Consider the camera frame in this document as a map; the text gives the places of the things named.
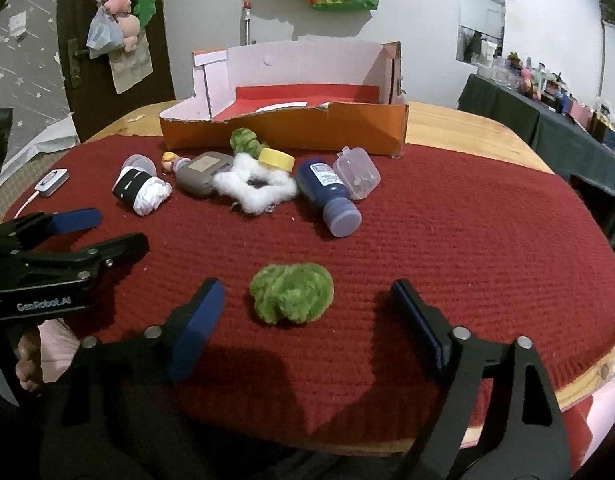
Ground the yellow plastic cap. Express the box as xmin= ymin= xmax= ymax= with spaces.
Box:
xmin=258 ymin=147 xmax=296 ymax=173

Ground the round pink plush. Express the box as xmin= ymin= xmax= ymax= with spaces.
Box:
xmin=118 ymin=14 xmax=141 ymax=52

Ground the white cable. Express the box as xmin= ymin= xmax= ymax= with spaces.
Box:
xmin=15 ymin=190 xmax=41 ymax=221

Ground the row of bottles and jars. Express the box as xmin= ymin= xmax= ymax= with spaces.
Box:
xmin=475 ymin=50 xmax=615 ymax=151

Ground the black and white sock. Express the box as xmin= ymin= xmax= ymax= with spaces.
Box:
xmin=112 ymin=167 xmax=173 ymax=217

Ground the dark blue bottle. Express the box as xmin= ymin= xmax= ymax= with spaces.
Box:
xmin=294 ymin=157 xmax=362 ymax=238

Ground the white fluffy star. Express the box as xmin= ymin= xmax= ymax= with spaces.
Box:
xmin=212 ymin=152 xmax=298 ymax=214

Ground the door handle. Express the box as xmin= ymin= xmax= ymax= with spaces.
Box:
xmin=68 ymin=39 xmax=91 ymax=88

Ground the person's left hand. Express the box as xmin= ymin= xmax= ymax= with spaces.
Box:
xmin=15 ymin=332 xmax=43 ymax=393

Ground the small clear plastic box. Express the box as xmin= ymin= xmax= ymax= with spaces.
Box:
xmin=333 ymin=146 xmax=381 ymax=200

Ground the white plastic sheet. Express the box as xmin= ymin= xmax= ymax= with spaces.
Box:
xmin=0 ymin=115 xmax=78 ymax=186

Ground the blonde doll figure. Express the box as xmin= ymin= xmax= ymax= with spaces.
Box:
xmin=161 ymin=151 xmax=191 ymax=173

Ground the orange and white cardboard box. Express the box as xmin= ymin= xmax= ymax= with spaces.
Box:
xmin=159 ymin=41 xmax=409 ymax=158

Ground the dark wooden door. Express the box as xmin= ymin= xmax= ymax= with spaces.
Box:
xmin=56 ymin=0 xmax=176 ymax=143

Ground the large green pompom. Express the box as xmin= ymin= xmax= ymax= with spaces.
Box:
xmin=249 ymin=262 xmax=335 ymax=327

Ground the clear round lid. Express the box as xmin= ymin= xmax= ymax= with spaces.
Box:
xmin=122 ymin=154 xmax=157 ymax=177

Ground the grey plastic case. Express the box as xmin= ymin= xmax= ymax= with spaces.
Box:
xmin=175 ymin=151 xmax=236 ymax=197

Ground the green plush toy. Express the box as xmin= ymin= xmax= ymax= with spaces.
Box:
xmin=132 ymin=0 xmax=156 ymax=28

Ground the side table with dark cloth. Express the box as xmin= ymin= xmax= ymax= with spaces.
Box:
xmin=457 ymin=74 xmax=615 ymax=201

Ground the white charger device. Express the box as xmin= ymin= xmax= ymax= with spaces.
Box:
xmin=35 ymin=167 xmax=70 ymax=196

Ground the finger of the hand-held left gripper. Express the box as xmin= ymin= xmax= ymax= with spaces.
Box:
xmin=0 ymin=208 xmax=102 ymax=243
xmin=8 ymin=232 xmax=149 ymax=282

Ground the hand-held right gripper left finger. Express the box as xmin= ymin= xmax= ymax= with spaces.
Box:
xmin=38 ymin=277 xmax=226 ymax=480

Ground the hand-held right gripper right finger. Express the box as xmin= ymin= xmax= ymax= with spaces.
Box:
xmin=390 ymin=279 xmax=573 ymax=480

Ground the small green pompom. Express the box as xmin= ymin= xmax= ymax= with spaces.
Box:
xmin=230 ymin=127 xmax=266 ymax=157

